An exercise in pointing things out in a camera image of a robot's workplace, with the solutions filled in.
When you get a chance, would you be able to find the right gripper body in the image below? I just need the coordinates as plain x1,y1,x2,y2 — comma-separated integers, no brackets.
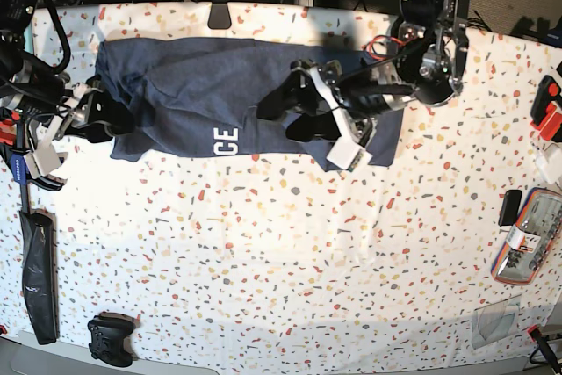
24,83,113,177

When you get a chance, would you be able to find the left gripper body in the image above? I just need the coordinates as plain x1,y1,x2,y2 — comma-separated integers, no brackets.
292,61,374,171

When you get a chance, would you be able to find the blue T-shirt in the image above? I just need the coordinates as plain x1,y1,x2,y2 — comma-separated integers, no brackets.
95,36,405,172

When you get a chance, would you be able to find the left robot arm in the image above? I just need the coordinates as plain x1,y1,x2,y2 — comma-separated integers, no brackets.
256,0,470,171

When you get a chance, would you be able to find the blue bar clamp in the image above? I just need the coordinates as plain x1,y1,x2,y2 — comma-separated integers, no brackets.
1,108,66,213

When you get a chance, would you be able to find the black plastic bag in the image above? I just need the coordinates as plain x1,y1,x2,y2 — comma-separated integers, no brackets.
19,211,58,345

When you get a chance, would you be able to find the small black box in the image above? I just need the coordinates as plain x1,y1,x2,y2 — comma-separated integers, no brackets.
498,190,522,227

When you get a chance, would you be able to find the black game controller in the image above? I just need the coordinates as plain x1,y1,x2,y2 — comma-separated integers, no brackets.
87,314,135,368

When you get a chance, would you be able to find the white adapter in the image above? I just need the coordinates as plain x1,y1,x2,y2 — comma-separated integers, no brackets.
533,144,562,184

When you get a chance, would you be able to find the transparent pencil case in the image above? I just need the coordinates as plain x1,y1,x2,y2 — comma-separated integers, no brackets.
491,187,561,285

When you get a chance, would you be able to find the red and black tool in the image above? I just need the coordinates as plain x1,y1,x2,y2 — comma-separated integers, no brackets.
530,76,561,143

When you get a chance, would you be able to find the clear plastic sleeve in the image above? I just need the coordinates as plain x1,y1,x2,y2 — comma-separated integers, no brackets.
471,295,521,349

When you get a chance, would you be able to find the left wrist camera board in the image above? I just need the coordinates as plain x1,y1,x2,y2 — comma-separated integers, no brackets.
348,150,372,172

